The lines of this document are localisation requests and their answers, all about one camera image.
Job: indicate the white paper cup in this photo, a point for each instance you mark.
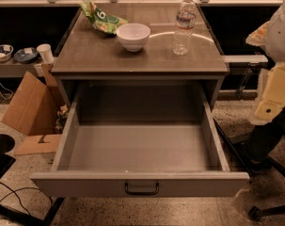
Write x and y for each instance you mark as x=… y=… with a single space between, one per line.
x=46 y=53

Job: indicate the blue bowl on shelf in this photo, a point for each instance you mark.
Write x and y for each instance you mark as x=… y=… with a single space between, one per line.
x=26 y=55

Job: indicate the black drawer handle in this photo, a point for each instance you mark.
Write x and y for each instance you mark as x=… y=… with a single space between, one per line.
x=141 y=190

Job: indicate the brown cardboard box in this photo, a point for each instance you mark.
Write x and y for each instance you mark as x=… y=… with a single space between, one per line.
x=38 y=111

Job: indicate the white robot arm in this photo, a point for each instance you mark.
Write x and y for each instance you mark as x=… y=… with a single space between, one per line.
x=271 y=38

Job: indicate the black office chair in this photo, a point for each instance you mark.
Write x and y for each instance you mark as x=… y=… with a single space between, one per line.
x=252 y=150

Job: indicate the grey bowl on shelf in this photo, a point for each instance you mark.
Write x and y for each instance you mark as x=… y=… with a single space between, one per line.
x=5 y=52

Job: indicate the green chip bag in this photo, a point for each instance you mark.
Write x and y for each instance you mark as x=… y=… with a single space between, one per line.
x=101 y=20

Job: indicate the grey open top drawer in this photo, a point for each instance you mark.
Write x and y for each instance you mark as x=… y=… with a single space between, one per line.
x=141 y=134

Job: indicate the white ceramic bowl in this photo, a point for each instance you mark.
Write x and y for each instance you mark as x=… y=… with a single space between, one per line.
x=133 y=36

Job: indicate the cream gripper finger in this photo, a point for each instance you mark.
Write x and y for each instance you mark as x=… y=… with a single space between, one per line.
x=271 y=95

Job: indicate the black chair on left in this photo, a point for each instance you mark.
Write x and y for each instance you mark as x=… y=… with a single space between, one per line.
x=24 y=219

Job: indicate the clear plastic water bottle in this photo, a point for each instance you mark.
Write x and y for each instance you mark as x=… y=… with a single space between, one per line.
x=184 y=25

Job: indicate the grey low shelf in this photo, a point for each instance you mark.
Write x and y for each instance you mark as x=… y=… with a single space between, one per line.
x=14 y=69

